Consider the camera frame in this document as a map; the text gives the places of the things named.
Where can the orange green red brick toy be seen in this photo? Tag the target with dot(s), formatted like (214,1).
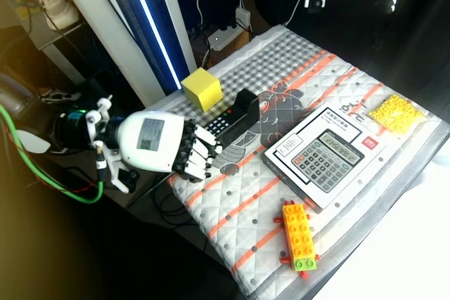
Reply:
(299,233)

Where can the grey shelf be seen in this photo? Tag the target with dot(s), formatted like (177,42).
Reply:
(59,43)

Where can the yellow foam cube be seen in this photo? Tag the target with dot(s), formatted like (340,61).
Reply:
(202,89)

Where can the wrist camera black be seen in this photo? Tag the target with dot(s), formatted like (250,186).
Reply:
(127,177)

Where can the white calculator box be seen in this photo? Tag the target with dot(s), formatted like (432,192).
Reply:
(327,152)

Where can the white power strip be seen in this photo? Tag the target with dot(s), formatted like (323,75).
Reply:
(225,38)

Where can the white column with blue light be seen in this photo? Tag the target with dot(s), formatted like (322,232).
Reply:
(126,33)

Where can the bag of yellow beads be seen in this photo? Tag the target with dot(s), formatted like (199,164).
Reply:
(397,114)

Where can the grey quilt with printed bear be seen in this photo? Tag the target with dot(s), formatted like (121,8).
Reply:
(246,187)

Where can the white plug adapter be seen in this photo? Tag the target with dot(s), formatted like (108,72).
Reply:
(242,17)

